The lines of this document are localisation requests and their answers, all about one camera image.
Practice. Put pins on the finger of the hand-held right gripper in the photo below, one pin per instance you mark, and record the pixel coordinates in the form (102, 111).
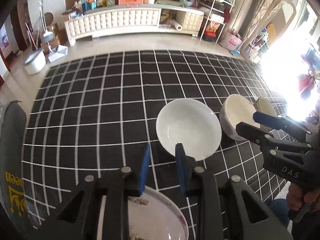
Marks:
(275, 121)
(262, 137)

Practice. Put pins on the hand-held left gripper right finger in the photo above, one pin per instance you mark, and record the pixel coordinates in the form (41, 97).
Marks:
(181, 170)

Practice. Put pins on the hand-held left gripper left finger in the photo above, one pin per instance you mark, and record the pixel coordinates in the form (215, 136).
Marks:
(144, 170)

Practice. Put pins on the green patterned bowl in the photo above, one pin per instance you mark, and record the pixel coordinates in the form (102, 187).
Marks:
(266, 106)

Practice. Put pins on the cream bowl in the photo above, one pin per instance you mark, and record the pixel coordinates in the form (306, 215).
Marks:
(237, 112)

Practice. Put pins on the white bowl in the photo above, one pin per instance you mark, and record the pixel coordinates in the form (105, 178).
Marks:
(190, 125)

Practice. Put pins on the pink flower white plate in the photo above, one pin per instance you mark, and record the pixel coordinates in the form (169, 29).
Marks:
(180, 216)

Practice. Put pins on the person's right hand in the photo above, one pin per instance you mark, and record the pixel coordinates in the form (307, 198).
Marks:
(294, 197)

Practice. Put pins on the person's blue trousers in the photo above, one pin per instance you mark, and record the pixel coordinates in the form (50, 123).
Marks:
(278, 212)

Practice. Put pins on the blue plastic basket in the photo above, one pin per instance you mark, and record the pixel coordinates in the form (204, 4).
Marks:
(313, 57)

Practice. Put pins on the black white checked tablecloth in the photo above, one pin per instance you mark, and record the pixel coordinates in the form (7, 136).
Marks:
(100, 105)

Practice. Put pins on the pink bag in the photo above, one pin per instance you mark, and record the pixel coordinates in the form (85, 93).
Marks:
(233, 42)

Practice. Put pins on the arched standing mirror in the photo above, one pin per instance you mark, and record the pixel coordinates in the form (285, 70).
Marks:
(267, 30)

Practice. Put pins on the white standing air conditioner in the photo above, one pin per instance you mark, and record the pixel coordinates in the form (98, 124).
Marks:
(246, 10)

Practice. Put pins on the patterned curtain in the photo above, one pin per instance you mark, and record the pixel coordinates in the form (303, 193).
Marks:
(268, 2)

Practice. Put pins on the grey chair cover yellow print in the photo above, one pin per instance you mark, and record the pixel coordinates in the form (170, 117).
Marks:
(12, 155)

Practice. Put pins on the white paper roll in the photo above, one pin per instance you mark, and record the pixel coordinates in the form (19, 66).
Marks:
(179, 26)

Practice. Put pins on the white dustpan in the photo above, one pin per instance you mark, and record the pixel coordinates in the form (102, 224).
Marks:
(58, 53)

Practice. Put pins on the white tufted television cabinet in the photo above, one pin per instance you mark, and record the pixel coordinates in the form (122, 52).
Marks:
(112, 21)

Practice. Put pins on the white mop bucket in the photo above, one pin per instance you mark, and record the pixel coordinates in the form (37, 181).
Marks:
(35, 62)

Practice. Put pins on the broom and dustpan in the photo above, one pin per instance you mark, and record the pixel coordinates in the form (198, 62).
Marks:
(58, 33)

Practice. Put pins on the blue broom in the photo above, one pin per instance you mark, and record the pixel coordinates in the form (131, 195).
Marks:
(47, 37)

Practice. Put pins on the pink storage box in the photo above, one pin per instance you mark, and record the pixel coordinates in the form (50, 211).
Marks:
(130, 0)

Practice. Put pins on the red brown wooden door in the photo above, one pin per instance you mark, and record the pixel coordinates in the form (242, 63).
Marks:
(10, 35)

